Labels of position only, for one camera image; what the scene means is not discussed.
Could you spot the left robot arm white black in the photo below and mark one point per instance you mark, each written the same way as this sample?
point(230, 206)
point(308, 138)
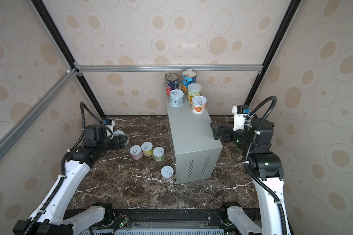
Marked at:
point(48, 218)

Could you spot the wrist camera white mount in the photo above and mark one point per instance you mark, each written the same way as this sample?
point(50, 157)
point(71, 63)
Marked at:
point(240, 113)
point(108, 122)

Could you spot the pink label can front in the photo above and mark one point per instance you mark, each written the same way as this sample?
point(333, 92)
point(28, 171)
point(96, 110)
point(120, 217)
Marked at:
point(167, 173)

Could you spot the black corner frame post right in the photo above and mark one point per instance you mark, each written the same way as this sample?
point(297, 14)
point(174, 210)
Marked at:
point(284, 25)

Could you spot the diagonal aluminium rail left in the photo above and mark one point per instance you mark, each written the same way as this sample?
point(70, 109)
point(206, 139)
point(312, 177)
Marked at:
point(13, 135)

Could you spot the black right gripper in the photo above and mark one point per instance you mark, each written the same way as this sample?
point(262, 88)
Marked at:
point(228, 131)

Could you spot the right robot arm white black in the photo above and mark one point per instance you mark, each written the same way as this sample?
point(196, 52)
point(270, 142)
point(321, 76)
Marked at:
point(266, 171)

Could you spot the white lid can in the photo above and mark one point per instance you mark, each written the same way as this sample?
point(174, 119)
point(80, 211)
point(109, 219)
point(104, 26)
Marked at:
point(120, 132)
point(147, 148)

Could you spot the pink label can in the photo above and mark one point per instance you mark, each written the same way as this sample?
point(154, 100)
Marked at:
point(136, 152)
point(167, 173)

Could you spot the teal label can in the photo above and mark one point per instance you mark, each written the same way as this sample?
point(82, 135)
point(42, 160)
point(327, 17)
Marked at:
point(176, 98)

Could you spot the blue progresso soup can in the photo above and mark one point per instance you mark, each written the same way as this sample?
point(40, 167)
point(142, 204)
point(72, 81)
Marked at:
point(188, 76)

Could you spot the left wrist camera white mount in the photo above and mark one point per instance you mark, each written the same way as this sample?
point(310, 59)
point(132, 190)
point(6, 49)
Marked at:
point(108, 122)

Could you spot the peach label can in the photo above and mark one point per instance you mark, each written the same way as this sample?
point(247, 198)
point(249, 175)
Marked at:
point(199, 104)

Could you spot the black corner frame post left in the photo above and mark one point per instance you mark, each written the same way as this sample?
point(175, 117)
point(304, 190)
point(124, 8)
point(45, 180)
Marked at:
point(45, 16)

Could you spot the yellow label can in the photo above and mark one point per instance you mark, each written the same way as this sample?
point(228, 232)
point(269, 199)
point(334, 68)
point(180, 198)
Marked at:
point(193, 89)

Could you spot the grey metal cabinet box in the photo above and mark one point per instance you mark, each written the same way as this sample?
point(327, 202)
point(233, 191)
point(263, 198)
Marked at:
point(194, 150)

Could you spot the dark blue red soup can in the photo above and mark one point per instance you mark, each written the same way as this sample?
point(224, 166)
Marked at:
point(171, 82)

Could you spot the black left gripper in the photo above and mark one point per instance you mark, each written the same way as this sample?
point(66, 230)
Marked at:
point(119, 141)

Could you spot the horizontal aluminium rail back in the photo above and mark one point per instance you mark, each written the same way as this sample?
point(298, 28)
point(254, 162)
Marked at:
point(169, 68)

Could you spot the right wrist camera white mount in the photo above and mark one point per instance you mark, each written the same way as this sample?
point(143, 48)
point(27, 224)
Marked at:
point(240, 113)

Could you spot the pink label can back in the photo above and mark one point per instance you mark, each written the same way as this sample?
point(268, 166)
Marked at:
point(136, 152)

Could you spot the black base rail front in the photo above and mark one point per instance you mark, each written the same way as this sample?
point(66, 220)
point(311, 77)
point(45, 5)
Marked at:
point(170, 221)

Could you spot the black corner frame post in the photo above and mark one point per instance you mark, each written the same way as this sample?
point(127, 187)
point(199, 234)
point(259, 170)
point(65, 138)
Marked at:
point(45, 16)
point(284, 25)

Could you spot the green label can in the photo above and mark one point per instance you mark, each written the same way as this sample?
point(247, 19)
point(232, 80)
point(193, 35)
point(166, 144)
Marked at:
point(159, 154)

